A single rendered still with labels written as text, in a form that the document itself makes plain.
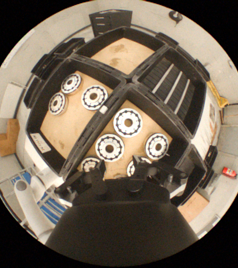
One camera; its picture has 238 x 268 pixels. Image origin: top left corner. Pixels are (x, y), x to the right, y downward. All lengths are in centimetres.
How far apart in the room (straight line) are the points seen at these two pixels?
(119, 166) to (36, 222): 38
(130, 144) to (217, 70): 360
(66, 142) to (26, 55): 296
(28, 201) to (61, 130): 33
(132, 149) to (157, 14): 347
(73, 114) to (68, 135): 9
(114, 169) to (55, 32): 349
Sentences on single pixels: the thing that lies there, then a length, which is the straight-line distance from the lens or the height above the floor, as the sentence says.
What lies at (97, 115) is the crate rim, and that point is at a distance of 21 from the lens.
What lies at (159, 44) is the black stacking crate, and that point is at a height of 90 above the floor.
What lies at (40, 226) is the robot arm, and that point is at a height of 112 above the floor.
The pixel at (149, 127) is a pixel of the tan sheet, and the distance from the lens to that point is 33.
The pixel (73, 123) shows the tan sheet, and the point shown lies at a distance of 36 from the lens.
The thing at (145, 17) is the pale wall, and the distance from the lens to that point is 355.
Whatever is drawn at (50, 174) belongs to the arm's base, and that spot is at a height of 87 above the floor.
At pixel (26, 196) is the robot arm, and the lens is 38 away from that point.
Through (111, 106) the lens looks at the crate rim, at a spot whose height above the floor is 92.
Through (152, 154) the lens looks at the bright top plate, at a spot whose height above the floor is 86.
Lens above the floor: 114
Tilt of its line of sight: 87 degrees down
